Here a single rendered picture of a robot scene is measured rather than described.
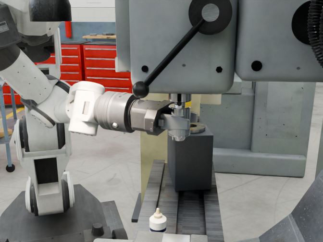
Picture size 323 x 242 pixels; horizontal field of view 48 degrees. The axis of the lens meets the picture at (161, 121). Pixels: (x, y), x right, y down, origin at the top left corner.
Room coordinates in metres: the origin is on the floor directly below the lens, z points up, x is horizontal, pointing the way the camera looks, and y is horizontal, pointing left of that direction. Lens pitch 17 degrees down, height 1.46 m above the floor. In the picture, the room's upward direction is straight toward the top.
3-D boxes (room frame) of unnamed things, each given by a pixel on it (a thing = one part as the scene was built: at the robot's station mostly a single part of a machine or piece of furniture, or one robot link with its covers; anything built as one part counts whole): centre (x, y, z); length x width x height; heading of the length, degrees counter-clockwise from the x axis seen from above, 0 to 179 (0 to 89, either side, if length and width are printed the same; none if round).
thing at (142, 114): (0.78, 0.05, 1.24); 0.13 x 0.12 x 0.10; 157
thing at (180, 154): (1.17, -0.09, 1.00); 0.22 x 0.12 x 0.20; 5
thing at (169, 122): (0.71, -0.03, 1.24); 0.06 x 0.02 x 0.03; 67
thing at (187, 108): (0.74, -0.04, 1.26); 0.05 x 0.05 x 0.01
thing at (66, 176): (1.48, 0.50, 0.68); 0.21 x 0.20 x 0.13; 17
